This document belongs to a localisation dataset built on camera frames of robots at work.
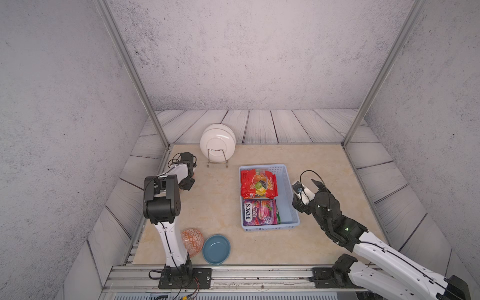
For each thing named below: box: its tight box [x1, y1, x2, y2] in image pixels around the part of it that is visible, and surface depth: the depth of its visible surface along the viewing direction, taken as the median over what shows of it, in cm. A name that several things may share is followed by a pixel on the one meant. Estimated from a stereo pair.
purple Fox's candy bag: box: [242, 199, 279, 227], surface depth 86 cm
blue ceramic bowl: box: [202, 234, 231, 265], surface depth 81 cm
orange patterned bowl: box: [180, 228, 205, 259], surface depth 83 cm
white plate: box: [199, 123, 237, 163], surface depth 106 cm
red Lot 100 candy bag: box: [240, 168, 279, 200], surface depth 91 cm
